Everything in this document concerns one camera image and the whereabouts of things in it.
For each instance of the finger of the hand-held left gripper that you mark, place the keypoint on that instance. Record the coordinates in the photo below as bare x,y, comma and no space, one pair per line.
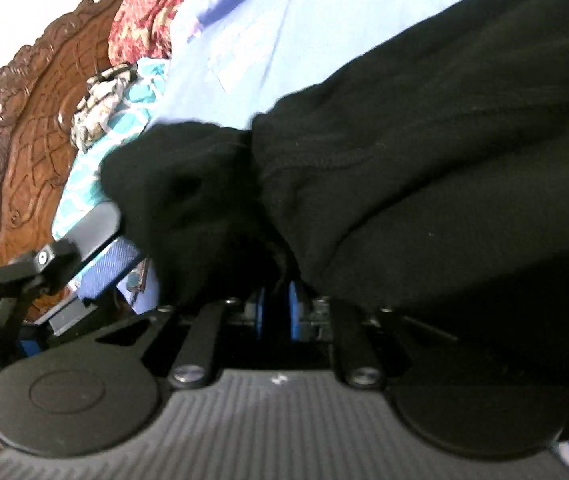
97,225
72,317

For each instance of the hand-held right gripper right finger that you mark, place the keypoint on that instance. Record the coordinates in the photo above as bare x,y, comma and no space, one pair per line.
294,315

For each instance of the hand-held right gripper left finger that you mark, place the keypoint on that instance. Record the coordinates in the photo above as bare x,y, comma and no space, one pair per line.
260,312

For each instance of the black pants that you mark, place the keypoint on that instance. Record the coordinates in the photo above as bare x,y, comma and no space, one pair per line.
414,160

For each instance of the teal wave-patterned pillow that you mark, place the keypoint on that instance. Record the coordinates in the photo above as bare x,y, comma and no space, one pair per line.
84,185

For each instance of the carved wooden headboard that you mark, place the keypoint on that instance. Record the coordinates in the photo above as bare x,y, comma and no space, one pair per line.
29,135

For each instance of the crumpled floral cloth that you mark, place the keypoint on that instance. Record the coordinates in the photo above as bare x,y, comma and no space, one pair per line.
102,105

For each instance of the red floral blanket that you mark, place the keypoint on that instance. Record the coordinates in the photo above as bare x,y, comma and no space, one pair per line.
154,15

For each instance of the blue printed bed sheet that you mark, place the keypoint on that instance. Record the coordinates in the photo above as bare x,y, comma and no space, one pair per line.
314,25

